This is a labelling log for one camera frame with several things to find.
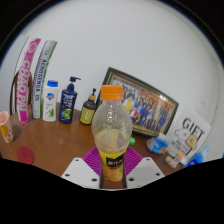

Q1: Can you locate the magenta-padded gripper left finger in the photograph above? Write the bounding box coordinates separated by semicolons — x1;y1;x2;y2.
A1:
60;146;104;190

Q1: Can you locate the pink and yellow mug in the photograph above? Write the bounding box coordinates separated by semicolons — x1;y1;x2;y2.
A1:
0;110;15;144

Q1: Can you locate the small snack packet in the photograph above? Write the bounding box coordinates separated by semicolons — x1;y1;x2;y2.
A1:
163;152;184;168

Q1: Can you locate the flat round red coaster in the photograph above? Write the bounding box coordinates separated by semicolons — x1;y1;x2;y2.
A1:
16;145;35;165

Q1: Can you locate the orange juice bottle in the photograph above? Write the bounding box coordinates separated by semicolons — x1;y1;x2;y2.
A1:
91;84;133;183

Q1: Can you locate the dark blue pump bottle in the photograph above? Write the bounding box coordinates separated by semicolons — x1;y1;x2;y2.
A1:
58;76;82;125

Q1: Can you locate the tall white and blue box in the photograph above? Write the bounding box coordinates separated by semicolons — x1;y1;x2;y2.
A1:
32;39;58;120

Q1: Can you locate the blue tissue pack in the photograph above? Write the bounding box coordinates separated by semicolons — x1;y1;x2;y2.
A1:
145;133;169;155

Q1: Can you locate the white paper gift bag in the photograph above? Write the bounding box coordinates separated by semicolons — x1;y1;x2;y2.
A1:
165;113;212;164

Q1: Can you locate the amber pump bottle yellow label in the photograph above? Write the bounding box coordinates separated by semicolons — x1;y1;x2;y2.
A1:
79;87;98;126

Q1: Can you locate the white bottle with blue cap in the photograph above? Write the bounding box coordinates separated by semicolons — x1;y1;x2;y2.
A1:
42;79;60;123

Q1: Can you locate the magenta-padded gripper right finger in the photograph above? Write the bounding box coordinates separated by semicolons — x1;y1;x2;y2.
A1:
122;146;165;190

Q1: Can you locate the framed group photo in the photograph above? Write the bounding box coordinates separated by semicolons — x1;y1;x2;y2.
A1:
96;66;180;138

